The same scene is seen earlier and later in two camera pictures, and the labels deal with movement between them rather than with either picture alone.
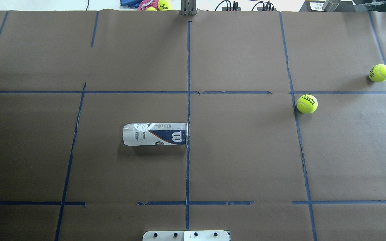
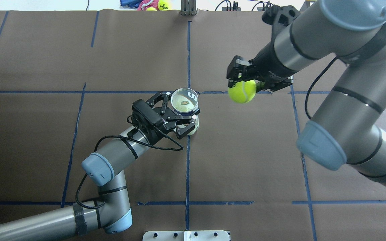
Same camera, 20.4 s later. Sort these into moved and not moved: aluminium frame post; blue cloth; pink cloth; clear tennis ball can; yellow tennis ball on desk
Moved: clear tennis ball can
Not moved: yellow tennis ball on desk; aluminium frame post; blue cloth; pink cloth
